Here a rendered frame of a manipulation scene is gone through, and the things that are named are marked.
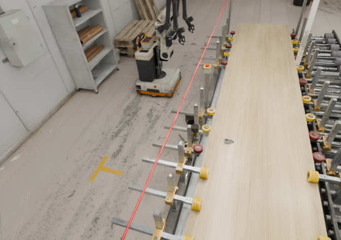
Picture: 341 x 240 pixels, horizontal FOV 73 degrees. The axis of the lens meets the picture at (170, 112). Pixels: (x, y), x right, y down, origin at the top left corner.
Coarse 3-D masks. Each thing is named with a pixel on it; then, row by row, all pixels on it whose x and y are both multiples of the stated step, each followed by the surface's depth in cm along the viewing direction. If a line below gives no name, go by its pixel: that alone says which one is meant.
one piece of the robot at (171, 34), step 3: (171, 27) 352; (168, 30) 343; (171, 30) 354; (174, 30) 356; (168, 33) 345; (171, 33) 348; (174, 33) 347; (168, 36) 341; (171, 36) 340; (174, 36) 363; (165, 39) 343; (168, 39) 341; (171, 39) 340; (174, 39) 367; (168, 42) 345; (171, 42) 344; (168, 45) 348; (171, 45) 347
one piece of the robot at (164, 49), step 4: (156, 24) 332; (160, 24) 330; (164, 32) 337; (160, 36) 348; (164, 36) 346; (160, 40) 354; (160, 44) 355; (164, 44) 355; (160, 48) 358; (164, 48) 356; (168, 48) 363; (172, 48) 367; (160, 52) 363; (164, 52) 360; (168, 52) 358; (160, 56) 368; (164, 56) 365; (168, 56) 363
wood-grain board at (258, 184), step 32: (256, 32) 359; (288, 32) 349; (256, 64) 286; (288, 64) 280; (224, 96) 242; (256, 96) 237; (288, 96) 233; (224, 128) 206; (256, 128) 203; (288, 128) 200; (224, 160) 179; (256, 160) 177; (288, 160) 175; (224, 192) 159; (256, 192) 157; (288, 192) 155; (192, 224) 144; (224, 224) 143; (256, 224) 141; (288, 224) 140; (320, 224) 138
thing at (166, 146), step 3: (153, 144) 204; (156, 144) 204; (159, 144) 203; (162, 144) 203; (165, 144) 203; (168, 144) 202; (165, 147) 202; (168, 147) 200; (171, 147) 199; (174, 147) 199; (177, 147) 199; (177, 150) 200; (192, 150) 195; (192, 153) 196; (195, 153) 194
